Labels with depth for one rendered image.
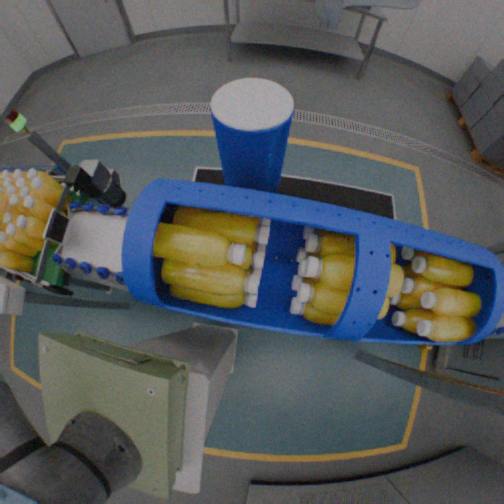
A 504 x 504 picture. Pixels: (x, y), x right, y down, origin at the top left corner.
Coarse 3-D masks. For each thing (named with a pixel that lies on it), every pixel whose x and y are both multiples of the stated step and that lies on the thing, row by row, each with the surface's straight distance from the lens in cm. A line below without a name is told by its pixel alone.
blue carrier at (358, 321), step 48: (144, 192) 47; (192, 192) 44; (240, 192) 45; (144, 240) 42; (288, 240) 64; (384, 240) 45; (432, 240) 54; (144, 288) 46; (288, 288) 64; (384, 288) 43; (480, 288) 77; (336, 336) 48; (384, 336) 63; (480, 336) 72
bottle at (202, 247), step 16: (160, 224) 48; (160, 240) 46; (176, 240) 45; (192, 240) 44; (208, 240) 43; (224, 240) 44; (160, 256) 48; (176, 256) 46; (192, 256) 44; (208, 256) 43; (224, 256) 43
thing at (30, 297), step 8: (24, 296) 110; (32, 296) 113; (40, 296) 116; (48, 296) 119; (56, 296) 125; (48, 304) 120; (56, 304) 124; (64, 304) 128; (72, 304) 132; (80, 304) 137; (88, 304) 143; (96, 304) 149; (104, 304) 155; (112, 304) 163; (120, 304) 172; (128, 304) 182
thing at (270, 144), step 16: (224, 128) 80; (272, 128) 78; (288, 128) 86; (224, 144) 87; (240, 144) 82; (256, 144) 81; (272, 144) 84; (224, 160) 98; (240, 160) 90; (256, 160) 89; (272, 160) 92; (224, 176) 114; (240, 176) 100; (256, 176) 98; (272, 176) 104; (272, 192) 119
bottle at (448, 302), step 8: (440, 288) 66; (448, 288) 67; (440, 296) 63; (448, 296) 64; (456, 296) 66; (464, 296) 69; (472, 296) 72; (440, 304) 63; (448, 304) 64; (456, 304) 66; (464, 304) 68; (472, 304) 71; (480, 304) 74; (440, 312) 65; (448, 312) 66; (456, 312) 68; (464, 312) 70; (472, 312) 73
